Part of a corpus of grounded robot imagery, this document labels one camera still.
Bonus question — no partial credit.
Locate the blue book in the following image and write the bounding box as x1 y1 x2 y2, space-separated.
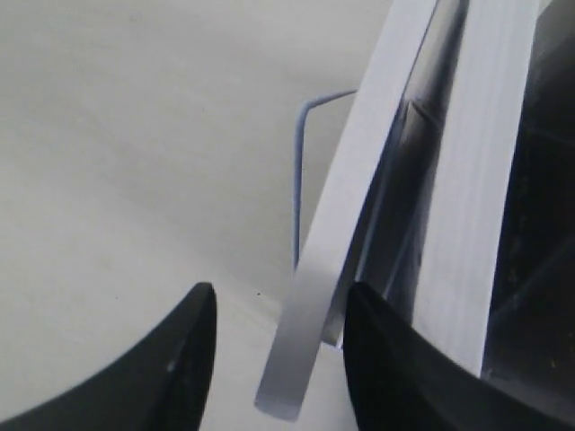
253 0 439 425

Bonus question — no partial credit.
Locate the white wire book rack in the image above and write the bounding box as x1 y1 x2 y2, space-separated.
290 0 468 350

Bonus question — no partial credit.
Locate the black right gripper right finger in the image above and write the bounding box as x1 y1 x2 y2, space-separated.
342 282 571 430

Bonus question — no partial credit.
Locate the grey white book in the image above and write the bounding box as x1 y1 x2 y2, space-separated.
411 1 540 376

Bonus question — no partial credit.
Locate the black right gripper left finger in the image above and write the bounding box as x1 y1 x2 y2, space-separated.
1 282 217 430

